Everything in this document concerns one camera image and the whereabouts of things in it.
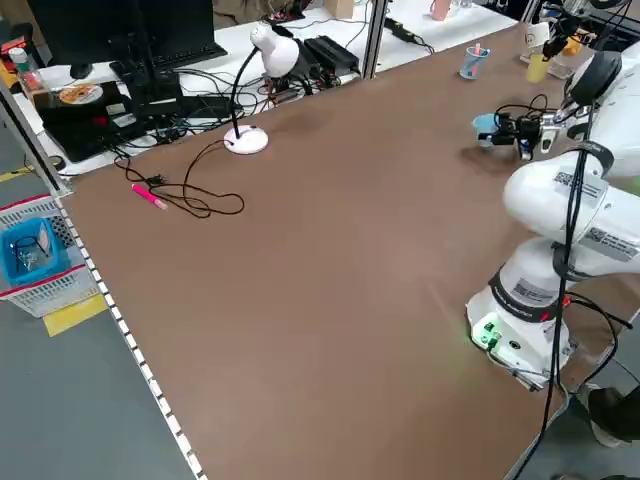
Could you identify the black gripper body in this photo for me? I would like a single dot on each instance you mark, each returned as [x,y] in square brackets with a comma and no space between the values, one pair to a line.
[528,131]
[566,20]

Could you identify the blue plastic cup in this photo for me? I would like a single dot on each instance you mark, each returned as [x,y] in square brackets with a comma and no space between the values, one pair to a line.
[484,127]

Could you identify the yellow plastic cup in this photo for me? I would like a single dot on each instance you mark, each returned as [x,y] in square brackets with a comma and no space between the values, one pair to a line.
[536,70]

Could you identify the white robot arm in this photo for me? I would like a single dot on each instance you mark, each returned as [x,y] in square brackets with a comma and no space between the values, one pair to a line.
[607,3]
[540,200]

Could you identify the orange plastic cup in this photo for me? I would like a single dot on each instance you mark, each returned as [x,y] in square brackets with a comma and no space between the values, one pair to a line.
[572,47]

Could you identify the white plastic cup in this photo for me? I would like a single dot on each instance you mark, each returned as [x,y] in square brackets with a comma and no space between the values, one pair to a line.
[536,36]

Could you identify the black box stack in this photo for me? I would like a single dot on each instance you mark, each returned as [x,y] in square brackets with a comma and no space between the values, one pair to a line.
[85,125]

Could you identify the clear plastic beaker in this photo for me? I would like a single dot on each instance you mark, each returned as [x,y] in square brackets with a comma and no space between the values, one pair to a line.
[471,67]

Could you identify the blue pen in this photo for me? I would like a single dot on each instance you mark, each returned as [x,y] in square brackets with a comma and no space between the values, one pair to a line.
[472,60]

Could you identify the pink pen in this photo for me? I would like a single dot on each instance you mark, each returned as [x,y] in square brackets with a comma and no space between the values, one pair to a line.
[477,50]

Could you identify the white side table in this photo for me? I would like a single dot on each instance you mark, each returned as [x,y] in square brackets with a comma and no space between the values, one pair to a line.
[450,30]
[235,37]

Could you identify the black adapter yellow label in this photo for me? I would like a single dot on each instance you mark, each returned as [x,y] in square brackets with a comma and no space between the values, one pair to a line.
[400,29]

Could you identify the black finned power supply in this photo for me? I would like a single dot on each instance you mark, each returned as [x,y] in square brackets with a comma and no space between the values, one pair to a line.
[332,50]

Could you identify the wooden block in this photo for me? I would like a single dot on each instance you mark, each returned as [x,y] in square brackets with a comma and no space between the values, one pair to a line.
[342,6]

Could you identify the white desk lamp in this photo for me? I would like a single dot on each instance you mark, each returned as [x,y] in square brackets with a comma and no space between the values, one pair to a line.
[272,50]

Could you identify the person's foot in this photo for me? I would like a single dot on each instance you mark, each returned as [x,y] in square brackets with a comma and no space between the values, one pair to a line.
[607,415]

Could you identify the black monitor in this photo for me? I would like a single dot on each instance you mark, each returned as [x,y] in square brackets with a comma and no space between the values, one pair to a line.
[85,30]
[175,25]

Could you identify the black monitor stand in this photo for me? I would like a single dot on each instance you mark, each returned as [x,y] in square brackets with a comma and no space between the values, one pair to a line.
[150,90]

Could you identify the pink marker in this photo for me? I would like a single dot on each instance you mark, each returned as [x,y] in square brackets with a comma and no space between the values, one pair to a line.
[149,196]

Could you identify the orange printed disc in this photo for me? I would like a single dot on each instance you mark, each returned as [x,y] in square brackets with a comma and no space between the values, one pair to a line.
[75,94]

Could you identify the black tape roll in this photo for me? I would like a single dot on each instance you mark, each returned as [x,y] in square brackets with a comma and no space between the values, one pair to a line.
[57,161]

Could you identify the blue plastic bin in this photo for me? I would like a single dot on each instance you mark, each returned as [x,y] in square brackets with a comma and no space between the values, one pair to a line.
[55,260]

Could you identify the white plastic basket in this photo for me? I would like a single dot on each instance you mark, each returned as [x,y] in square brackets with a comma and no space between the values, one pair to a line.
[60,295]

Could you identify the aluminium frame post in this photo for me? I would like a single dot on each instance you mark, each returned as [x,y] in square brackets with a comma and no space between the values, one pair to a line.
[30,135]
[374,35]

